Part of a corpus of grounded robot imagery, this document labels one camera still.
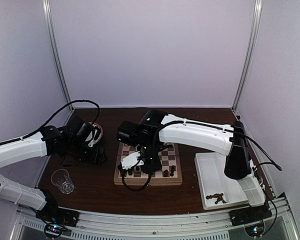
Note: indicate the clear drinking glass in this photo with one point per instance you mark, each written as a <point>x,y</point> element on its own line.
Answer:
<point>61,179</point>

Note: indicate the patterned ceramic plate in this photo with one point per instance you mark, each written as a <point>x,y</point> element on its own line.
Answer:
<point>98,131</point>

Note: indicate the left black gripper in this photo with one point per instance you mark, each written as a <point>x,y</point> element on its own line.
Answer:
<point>96,157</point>

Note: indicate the white plastic compartment tray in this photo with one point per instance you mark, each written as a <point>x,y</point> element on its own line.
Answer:
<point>212,180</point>

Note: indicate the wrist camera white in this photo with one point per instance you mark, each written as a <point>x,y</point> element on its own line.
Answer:
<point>92,142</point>
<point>130,161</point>

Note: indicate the front aluminium rail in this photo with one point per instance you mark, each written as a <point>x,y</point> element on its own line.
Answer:
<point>211,225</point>

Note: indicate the brown chess piece pile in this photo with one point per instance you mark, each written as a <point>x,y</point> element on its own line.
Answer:
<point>217,196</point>

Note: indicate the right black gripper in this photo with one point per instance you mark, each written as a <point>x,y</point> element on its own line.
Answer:
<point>157,165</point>

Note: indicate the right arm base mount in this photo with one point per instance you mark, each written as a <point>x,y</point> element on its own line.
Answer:
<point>247,215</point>

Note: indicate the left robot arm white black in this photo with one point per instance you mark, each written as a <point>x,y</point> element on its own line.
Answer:
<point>77,139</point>

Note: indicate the aluminium frame post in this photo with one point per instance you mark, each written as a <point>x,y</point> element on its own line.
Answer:
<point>54,48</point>
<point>254,30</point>

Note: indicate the right aluminium frame post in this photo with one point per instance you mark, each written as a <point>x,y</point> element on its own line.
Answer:
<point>254,30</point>

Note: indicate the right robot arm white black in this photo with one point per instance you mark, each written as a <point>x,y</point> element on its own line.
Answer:
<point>157,128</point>

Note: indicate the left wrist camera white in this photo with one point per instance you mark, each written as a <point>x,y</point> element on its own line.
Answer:
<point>92,142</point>

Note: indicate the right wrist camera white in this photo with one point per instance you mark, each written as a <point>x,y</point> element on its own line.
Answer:
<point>130,161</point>

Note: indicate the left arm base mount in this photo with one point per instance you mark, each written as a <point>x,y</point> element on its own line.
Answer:
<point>60,216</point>

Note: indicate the dark knight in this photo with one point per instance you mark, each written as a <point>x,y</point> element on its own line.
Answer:
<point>166,173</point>

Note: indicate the left aluminium frame post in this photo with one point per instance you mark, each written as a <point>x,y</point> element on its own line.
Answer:
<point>54,48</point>

